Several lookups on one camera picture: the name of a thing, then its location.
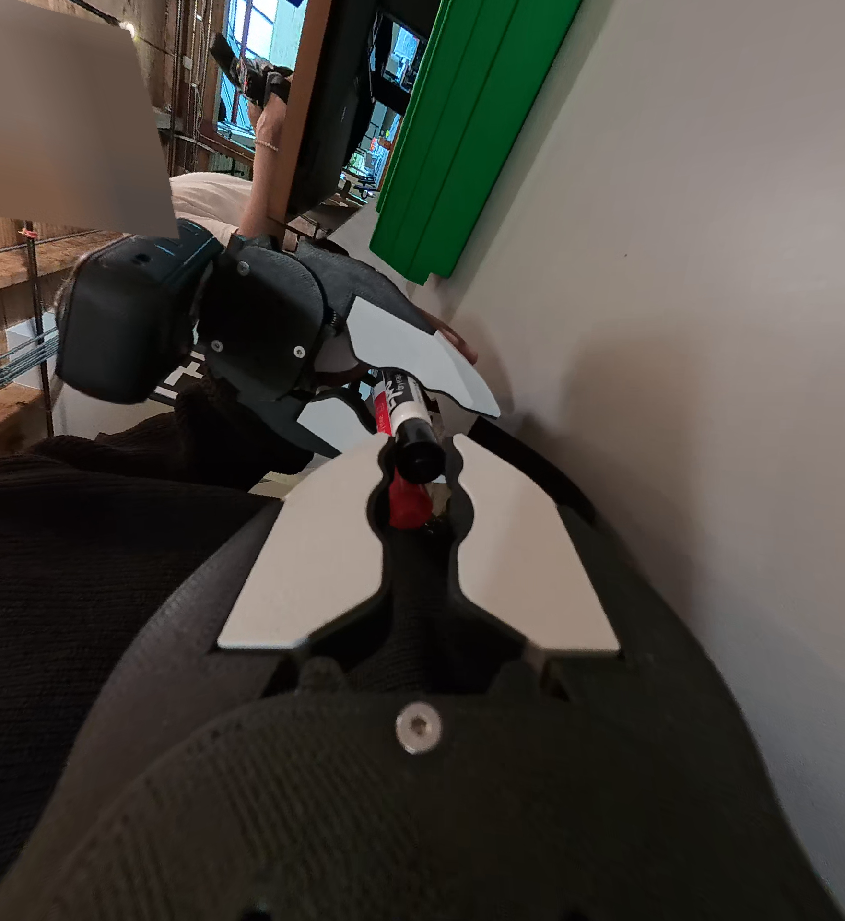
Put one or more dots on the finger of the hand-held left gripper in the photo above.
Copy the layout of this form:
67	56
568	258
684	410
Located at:
422	352
332	428

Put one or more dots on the person's left forearm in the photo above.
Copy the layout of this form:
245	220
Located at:
235	439

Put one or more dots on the dark panel with wooden edge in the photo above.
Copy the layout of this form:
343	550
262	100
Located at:
329	108

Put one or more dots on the wooden shelf board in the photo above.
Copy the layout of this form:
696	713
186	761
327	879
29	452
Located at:
5	270

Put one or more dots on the red dry erase marker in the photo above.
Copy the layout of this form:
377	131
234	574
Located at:
408	507

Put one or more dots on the person's left hand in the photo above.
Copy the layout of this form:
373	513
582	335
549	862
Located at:
458	347

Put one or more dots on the green plastic storage box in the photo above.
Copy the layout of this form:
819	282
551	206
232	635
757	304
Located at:
480	129

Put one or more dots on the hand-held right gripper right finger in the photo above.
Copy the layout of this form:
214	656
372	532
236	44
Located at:
530	568

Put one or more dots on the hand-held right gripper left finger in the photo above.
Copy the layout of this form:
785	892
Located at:
314	568

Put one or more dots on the black dry erase marker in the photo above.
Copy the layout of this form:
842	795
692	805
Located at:
419	453

